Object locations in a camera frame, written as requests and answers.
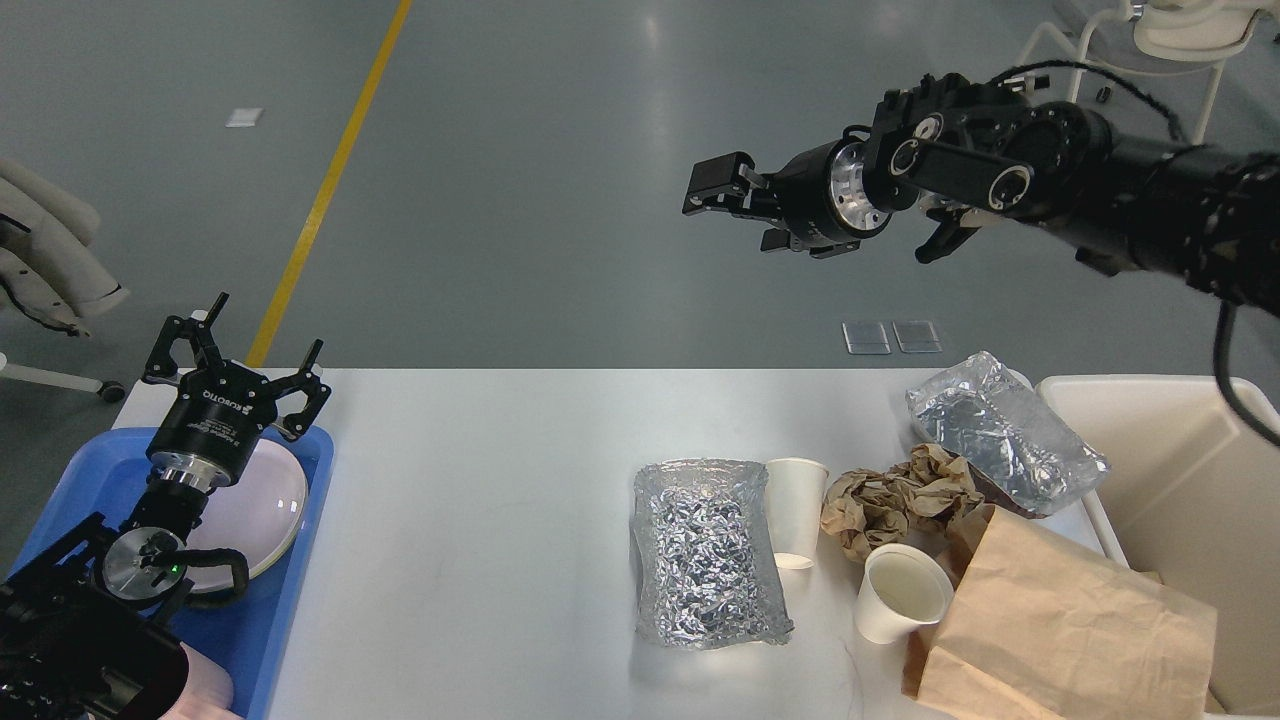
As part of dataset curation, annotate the floor outlet plate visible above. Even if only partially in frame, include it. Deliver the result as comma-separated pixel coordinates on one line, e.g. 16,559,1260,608
842,322,893,356
891,320,943,354

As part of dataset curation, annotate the brown paper bag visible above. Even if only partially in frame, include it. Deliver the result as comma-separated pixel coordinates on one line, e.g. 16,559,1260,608
901,503,1217,719

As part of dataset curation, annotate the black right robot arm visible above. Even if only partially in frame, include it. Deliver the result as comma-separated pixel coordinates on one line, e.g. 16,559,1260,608
681,61,1279,445

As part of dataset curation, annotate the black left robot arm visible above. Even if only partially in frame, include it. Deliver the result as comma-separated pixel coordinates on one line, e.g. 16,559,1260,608
3,293,332,719

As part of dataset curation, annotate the foil tray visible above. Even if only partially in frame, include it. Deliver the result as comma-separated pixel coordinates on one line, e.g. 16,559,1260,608
630,457,794,651

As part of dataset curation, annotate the white rolling chair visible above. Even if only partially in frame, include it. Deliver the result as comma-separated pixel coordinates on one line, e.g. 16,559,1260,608
1015,1,1277,143

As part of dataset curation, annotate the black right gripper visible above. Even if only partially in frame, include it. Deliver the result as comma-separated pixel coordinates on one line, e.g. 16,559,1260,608
684,138,891,260

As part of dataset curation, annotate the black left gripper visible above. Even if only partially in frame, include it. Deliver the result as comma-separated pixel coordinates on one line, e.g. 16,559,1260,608
142,293,332,489

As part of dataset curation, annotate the pink plate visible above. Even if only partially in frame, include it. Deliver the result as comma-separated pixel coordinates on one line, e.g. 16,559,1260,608
187,439,308,550

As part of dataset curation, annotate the crumpled brown paper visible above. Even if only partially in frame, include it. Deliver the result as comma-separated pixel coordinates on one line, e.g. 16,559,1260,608
818,443,986,562

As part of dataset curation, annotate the white paper on floor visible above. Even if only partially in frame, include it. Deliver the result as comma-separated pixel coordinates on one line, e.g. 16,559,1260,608
224,108,264,129

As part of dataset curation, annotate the white paper cup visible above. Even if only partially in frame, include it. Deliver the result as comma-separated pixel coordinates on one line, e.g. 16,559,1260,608
852,543,955,644
765,457,829,570

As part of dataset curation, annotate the white chair with jacket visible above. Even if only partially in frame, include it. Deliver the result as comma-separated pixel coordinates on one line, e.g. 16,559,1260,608
1,354,127,404

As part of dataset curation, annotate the lying white paper cup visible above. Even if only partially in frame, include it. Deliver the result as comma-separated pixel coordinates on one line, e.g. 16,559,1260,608
765,457,829,570

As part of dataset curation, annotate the foil bag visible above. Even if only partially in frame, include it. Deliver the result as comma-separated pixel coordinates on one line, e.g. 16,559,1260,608
905,351,1111,519

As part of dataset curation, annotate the cream plastic bin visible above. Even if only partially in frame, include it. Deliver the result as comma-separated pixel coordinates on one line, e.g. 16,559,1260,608
1038,375,1279,719

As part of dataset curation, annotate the light green plate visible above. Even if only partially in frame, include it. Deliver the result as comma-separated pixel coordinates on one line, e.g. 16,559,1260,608
186,538,296,594

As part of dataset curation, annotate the blue plastic tray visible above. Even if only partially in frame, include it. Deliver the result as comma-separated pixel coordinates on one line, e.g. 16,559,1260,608
12,427,335,719

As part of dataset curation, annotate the pink mug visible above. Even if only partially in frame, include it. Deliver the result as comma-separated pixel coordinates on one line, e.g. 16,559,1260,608
164,643,242,719

